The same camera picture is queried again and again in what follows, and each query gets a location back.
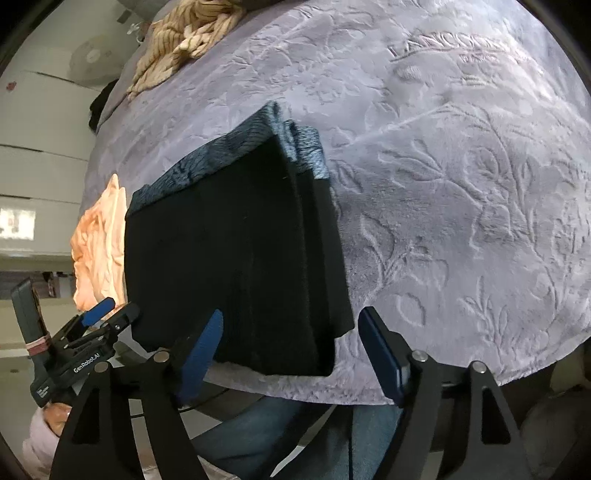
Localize white round fan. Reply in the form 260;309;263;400
68;35;137;87

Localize black item beside bed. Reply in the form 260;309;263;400
88;80;118;134

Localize pink sleeve forearm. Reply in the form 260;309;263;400
22;408;59;480

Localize orange garment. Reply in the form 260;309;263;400
70;174;127;311

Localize cream striped garment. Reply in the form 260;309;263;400
125;0;288;100

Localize black pants with patterned trim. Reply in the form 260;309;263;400
124;102;353;376

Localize person's blue jeans legs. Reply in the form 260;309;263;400
192;397;403;479

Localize lavender embossed bedspread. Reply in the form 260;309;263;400
81;1;590;384

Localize person's left hand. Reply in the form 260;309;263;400
43;402;72;437

